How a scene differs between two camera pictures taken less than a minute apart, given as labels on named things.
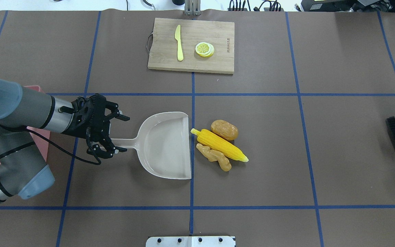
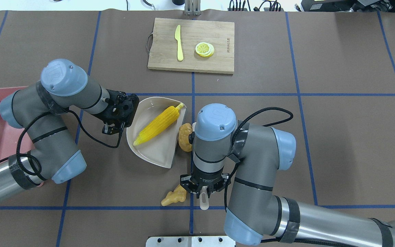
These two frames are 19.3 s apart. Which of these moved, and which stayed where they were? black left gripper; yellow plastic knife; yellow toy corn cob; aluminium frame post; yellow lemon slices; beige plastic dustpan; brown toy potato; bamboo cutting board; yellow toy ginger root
Moved: yellow toy corn cob; black left gripper; yellow toy ginger root; beige plastic dustpan; brown toy potato
Stayed: yellow plastic knife; yellow lemon slices; bamboo cutting board; aluminium frame post
